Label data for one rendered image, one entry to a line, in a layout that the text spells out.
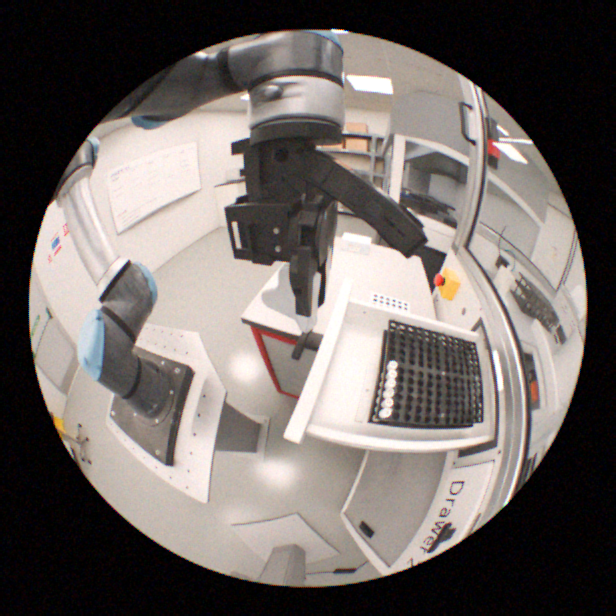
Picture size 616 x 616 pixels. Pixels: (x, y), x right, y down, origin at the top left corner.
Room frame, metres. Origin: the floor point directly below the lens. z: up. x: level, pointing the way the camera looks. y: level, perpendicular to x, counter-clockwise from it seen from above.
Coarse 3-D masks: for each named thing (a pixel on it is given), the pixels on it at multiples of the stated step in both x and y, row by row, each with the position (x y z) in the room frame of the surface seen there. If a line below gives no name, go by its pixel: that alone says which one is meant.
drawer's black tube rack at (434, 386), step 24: (384, 336) 0.18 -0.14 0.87; (408, 336) 0.16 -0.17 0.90; (432, 336) 0.15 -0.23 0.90; (384, 360) 0.14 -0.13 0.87; (408, 360) 0.11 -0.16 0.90; (432, 360) 0.11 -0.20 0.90; (456, 360) 0.10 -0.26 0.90; (408, 384) 0.07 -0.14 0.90; (432, 384) 0.06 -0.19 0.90; (456, 384) 0.05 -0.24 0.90; (480, 384) 0.03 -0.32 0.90; (408, 408) 0.04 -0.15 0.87; (432, 408) 0.03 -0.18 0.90; (456, 408) 0.01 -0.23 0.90; (480, 408) -0.01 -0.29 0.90
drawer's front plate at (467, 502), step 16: (480, 464) -0.12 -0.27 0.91; (448, 480) -0.14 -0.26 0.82; (464, 480) -0.15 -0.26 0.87; (480, 480) -0.15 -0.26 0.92; (448, 496) -0.18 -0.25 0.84; (464, 496) -0.18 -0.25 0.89; (480, 496) -0.18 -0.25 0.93; (464, 512) -0.21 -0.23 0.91; (464, 528) -0.24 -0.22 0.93; (416, 544) -0.31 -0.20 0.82; (448, 544) -0.28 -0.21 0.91; (416, 560) -0.34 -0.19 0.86
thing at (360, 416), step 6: (372, 366) 0.13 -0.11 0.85; (366, 372) 0.13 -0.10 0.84; (372, 372) 0.12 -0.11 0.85; (366, 378) 0.11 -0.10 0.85; (372, 378) 0.11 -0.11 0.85; (366, 384) 0.10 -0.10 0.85; (366, 390) 0.09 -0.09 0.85; (360, 396) 0.08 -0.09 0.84; (366, 396) 0.08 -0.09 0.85; (360, 402) 0.07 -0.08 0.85; (366, 402) 0.07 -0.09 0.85; (360, 408) 0.06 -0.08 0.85; (366, 408) 0.06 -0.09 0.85; (360, 414) 0.05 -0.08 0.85; (354, 420) 0.04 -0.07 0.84; (360, 420) 0.04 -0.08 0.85
